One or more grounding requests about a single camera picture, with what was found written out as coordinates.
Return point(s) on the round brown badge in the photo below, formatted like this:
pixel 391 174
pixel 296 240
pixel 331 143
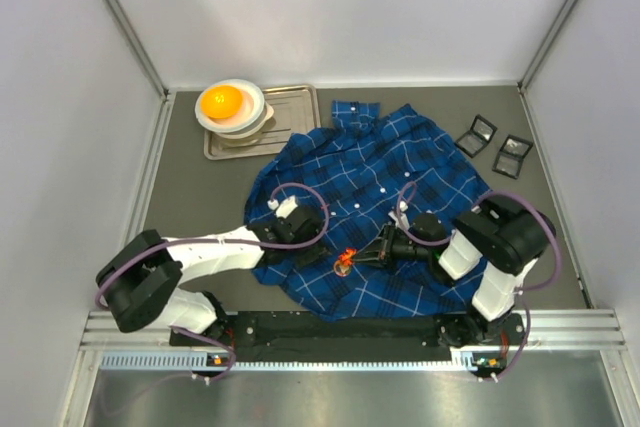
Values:
pixel 342 269

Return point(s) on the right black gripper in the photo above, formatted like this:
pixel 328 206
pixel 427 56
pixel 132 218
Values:
pixel 386 246

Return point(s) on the blue plaid shirt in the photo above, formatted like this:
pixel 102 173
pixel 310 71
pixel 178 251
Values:
pixel 358 166

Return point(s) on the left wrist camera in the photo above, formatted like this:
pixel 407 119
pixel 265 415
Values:
pixel 283 209

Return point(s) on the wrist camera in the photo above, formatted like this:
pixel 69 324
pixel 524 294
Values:
pixel 283 209
pixel 398 216

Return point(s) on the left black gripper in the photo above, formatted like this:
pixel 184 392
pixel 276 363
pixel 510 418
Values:
pixel 314 252

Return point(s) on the silver metal tray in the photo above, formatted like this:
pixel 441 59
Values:
pixel 295 112

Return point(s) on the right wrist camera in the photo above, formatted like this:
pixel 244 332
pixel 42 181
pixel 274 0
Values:
pixel 398 216

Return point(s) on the orange ball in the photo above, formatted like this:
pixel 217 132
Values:
pixel 221 102

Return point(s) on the black jewelry box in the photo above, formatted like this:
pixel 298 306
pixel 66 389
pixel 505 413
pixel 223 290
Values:
pixel 511 156
pixel 477 137

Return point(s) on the black jewelry box right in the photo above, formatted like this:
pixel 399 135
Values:
pixel 511 156

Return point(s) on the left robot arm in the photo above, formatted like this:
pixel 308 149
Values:
pixel 142 284

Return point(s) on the orange maple leaf brooch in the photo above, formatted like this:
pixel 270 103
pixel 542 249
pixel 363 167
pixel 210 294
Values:
pixel 346 258

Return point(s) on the black jewelry box left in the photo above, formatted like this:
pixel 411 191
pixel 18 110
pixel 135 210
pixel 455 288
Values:
pixel 477 137

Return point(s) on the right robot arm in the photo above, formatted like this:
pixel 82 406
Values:
pixel 501 232

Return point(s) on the white bowl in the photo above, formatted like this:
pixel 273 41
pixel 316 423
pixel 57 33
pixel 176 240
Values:
pixel 252 96

